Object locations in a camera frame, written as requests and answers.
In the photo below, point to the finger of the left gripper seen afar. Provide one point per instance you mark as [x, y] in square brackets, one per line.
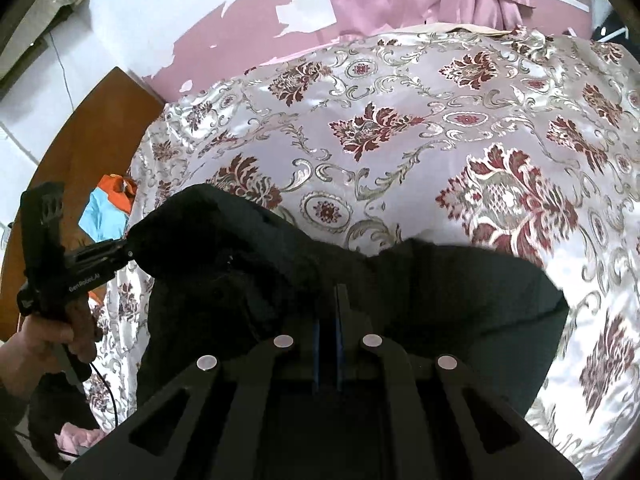
[112, 254]

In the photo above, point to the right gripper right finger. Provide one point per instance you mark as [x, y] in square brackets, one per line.
[404, 417]

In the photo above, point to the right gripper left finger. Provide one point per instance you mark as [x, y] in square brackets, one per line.
[225, 391]

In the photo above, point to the black padded jacket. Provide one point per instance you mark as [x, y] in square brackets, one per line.
[228, 274]

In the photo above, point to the person's left hand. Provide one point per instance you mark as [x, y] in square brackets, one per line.
[29, 353]

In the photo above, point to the orange blue brown garment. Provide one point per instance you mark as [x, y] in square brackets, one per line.
[110, 204]

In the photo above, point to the wooden headboard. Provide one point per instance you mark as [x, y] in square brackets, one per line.
[99, 138]

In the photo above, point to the floral satin bedspread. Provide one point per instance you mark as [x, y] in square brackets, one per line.
[512, 142]

